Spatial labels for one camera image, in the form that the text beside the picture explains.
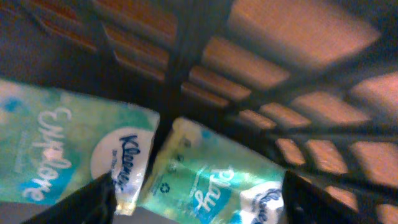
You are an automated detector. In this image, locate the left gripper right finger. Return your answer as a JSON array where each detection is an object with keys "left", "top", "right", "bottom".
[{"left": 282, "top": 170, "right": 376, "bottom": 224}]

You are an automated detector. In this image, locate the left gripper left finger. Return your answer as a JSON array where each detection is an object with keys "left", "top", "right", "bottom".
[{"left": 22, "top": 172, "right": 117, "bottom": 224}]

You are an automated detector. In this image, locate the teal Kleenex pack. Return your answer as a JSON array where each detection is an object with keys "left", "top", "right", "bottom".
[
  {"left": 138, "top": 118, "right": 285, "bottom": 223},
  {"left": 1, "top": 80, "right": 160, "bottom": 215}
]

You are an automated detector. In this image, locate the dark grey plastic basket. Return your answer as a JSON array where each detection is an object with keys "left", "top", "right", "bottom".
[{"left": 1, "top": 0, "right": 397, "bottom": 223}]

